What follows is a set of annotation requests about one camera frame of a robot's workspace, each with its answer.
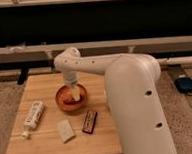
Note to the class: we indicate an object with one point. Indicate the dark red chocolate bar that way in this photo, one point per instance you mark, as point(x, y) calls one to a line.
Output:
point(89, 122)

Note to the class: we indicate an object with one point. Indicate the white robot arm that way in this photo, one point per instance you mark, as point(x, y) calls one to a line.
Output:
point(131, 95)

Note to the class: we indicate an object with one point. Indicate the blue device on floor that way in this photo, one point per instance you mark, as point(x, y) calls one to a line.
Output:
point(183, 84)

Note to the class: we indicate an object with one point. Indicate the orange bowl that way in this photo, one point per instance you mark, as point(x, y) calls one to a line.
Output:
point(64, 93)

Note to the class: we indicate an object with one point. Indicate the white sponge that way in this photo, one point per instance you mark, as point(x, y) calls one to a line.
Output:
point(65, 131)

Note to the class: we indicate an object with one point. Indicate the white toothpaste tube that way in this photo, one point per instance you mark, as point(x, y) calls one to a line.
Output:
point(32, 118)

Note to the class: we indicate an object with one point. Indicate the red pepper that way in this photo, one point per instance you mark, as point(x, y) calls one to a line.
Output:
point(70, 101)

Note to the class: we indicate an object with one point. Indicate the wooden table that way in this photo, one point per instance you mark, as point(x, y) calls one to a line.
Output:
point(45, 138)

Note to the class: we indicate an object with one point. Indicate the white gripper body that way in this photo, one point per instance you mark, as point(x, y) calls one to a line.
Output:
point(70, 78)

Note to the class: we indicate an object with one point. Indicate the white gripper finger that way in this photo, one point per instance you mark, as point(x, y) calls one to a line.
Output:
point(75, 93)

